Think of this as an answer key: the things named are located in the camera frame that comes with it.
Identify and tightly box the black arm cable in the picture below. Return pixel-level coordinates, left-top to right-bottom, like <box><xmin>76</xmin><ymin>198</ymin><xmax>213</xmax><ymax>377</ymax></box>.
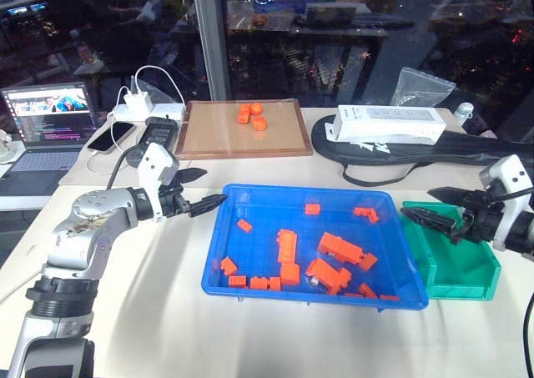
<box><xmin>105</xmin><ymin>143</ymin><xmax>152</xmax><ymax>192</ymax></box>
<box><xmin>521</xmin><ymin>291</ymin><xmax>534</xmax><ymax>359</ymax></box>

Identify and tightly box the small white bottle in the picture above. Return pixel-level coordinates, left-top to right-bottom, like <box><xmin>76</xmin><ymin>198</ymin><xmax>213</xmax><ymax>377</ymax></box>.
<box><xmin>453</xmin><ymin>101</ymin><xmax>476</xmax><ymax>129</ymax></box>

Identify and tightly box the white charger plug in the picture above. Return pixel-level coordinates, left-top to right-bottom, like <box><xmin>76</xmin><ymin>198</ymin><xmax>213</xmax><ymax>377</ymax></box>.
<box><xmin>123</xmin><ymin>93</ymin><xmax>152</xmax><ymax>113</ymax></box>

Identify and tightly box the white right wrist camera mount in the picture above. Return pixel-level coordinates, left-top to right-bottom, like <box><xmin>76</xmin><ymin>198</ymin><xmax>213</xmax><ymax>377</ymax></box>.
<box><xmin>478</xmin><ymin>154</ymin><xmax>534</xmax><ymax>252</ymax></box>

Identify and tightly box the green plastic bin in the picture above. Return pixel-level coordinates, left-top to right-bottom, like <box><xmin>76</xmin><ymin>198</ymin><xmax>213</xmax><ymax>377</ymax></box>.
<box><xmin>400</xmin><ymin>200</ymin><xmax>502</xmax><ymax>302</ymax></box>

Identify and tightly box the grey window post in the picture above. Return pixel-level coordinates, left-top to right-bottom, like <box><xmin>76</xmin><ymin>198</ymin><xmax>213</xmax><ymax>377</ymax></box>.
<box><xmin>189</xmin><ymin>0</ymin><xmax>233</xmax><ymax>102</ymax></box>

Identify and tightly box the square orange block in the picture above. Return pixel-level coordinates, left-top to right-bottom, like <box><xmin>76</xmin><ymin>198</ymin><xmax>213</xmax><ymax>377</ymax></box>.
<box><xmin>280</xmin><ymin>262</ymin><xmax>302</xmax><ymax>287</ymax></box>

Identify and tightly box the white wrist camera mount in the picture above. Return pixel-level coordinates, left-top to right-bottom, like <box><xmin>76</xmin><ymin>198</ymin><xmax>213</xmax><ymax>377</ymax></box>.
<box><xmin>136</xmin><ymin>142</ymin><xmax>181</xmax><ymax>223</ymax></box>
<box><xmin>478</xmin><ymin>154</ymin><xmax>534</xmax><ymax>252</ymax></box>

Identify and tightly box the black bag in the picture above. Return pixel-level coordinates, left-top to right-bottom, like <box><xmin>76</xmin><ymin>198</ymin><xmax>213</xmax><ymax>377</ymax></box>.
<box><xmin>310</xmin><ymin>114</ymin><xmax>534</xmax><ymax>188</ymax></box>

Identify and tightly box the white looped cable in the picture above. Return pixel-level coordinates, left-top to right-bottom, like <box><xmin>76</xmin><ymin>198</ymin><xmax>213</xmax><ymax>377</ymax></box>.
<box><xmin>132</xmin><ymin>64</ymin><xmax>188</xmax><ymax>107</ymax></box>

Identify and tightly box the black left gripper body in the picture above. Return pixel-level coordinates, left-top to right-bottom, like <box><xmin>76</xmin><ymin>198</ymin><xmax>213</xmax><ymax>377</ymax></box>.
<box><xmin>159</xmin><ymin>184</ymin><xmax>194</xmax><ymax>219</ymax></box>

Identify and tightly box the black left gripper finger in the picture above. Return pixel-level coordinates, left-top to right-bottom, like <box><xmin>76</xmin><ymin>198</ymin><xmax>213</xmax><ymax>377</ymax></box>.
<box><xmin>187</xmin><ymin>193</ymin><xmax>229</xmax><ymax>219</ymax></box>
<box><xmin>176</xmin><ymin>167</ymin><xmax>209</xmax><ymax>186</ymax></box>

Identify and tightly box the open laptop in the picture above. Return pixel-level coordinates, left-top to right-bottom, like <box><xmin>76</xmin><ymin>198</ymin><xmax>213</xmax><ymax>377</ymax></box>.
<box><xmin>0</xmin><ymin>82</ymin><xmax>99</xmax><ymax>198</ymax></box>

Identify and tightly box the blue plastic tray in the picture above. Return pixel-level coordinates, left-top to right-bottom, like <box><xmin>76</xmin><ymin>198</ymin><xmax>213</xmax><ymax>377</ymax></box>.
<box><xmin>201</xmin><ymin>183</ymin><xmax>431</xmax><ymax>313</ymax></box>

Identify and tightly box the wooden framed board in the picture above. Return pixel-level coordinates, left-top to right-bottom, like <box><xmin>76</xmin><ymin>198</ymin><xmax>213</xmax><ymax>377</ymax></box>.
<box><xmin>174</xmin><ymin>98</ymin><xmax>315</xmax><ymax>161</ymax></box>

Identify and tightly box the black smartphone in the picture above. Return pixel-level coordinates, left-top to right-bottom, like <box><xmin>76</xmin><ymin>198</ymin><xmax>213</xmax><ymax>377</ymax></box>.
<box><xmin>87</xmin><ymin>120</ymin><xmax>136</xmax><ymax>155</ymax></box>

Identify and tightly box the black rectangular device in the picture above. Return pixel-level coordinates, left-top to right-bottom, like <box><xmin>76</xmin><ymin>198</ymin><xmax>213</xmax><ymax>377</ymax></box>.
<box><xmin>143</xmin><ymin>116</ymin><xmax>179</xmax><ymax>150</ymax></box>

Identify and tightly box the clear plastic zip bag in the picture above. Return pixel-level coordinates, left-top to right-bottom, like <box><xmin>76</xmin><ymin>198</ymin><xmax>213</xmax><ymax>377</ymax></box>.
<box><xmin>389</xmin><ymin>65</ymin><xmax>457</xmax><ymax>109</ymax></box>

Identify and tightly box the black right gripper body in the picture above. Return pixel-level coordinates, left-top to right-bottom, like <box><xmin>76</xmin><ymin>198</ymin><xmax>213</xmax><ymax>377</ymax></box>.
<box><xmin>456</xmin><ymin>188</ymin><xmax>505</xmax><ymax>246</ymax></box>

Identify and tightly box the long orange block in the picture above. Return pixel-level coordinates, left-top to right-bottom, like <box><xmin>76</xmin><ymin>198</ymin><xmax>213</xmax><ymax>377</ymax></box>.
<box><xmin>276</xmin><ymin>229</ymin><xmax>300</xmax><ymax>265</ymax></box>

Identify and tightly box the angled orange block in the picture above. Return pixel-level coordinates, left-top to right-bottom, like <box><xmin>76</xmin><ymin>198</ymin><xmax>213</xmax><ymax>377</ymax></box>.
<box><xmin>353</xmin><ymin>206</ymin><xmax>381</xmax><ymax>224</ymax></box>

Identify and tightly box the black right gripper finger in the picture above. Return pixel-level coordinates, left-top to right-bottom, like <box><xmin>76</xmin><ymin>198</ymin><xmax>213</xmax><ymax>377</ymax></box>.
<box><xmin>426</xmin><ymin>185</ymin><xmax>465</xmax><ymax>208</ymax></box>
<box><xmin>400</xmin><ymin>205</ymin><xmax>462</xmax><ymax>240</ymax></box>

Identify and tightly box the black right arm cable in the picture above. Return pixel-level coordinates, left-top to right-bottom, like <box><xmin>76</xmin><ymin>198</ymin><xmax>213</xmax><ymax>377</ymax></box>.
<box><xmin>521</xmin><ymin>291</ymin><xmax>534</xmax><ymax>359</ymax></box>

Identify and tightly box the large orange block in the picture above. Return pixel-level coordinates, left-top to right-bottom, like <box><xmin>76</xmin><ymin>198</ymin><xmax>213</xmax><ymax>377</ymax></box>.
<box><xmin>305</xmin><ymin>257</ymin><xmax>353</xmax><ymax>296</ymax></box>
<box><xmin>316</xmin><ymin>232</ymin><xmax>365</xmax><ymax>267</ymax></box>

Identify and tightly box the long white box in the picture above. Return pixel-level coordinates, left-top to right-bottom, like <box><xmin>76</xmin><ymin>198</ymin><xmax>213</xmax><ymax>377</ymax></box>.
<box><xmin>330</xmin><ymin>103</ymin><xmax>447</xmax><ymax>145</ymax></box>

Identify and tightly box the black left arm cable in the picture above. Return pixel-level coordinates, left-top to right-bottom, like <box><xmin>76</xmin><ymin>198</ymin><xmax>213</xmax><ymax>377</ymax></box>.
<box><xmin>105</xmin><ymin>143</ymin><xmax>152</xmax><ymax>192</ymax></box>

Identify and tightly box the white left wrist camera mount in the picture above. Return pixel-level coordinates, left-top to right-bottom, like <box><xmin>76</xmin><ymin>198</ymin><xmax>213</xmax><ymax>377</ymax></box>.
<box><xmin>136</xmin><ymin>142</ymin><xmax>181</xmax><ymax>223</ymax></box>

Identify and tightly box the white power strip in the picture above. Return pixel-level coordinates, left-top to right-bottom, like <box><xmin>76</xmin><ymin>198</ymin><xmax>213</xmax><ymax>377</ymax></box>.
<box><xmin>108</xmin><ymin>103</ymin><xmax>187</xmax><ymax>125</ymax></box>

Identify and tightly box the white phone cable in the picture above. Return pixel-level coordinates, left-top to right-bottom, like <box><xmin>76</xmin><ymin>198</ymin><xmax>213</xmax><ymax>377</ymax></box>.
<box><xmin>86</xmin><ymin>85</ymin><xmax>134</xmax><ymax>175</ymax></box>

